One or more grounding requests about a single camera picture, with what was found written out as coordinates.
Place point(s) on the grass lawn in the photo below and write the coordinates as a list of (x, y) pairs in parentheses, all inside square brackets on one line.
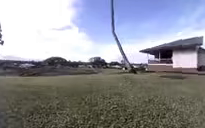
[(100, 96)]

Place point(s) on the distant line of trees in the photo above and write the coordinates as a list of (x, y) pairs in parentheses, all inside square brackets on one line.
[(56, 61)]

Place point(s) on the tall leaning palm tree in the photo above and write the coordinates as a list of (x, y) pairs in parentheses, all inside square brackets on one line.
[(117, 40)]

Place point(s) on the white building with dark roof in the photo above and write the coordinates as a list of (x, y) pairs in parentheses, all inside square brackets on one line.
[(185, 56)]

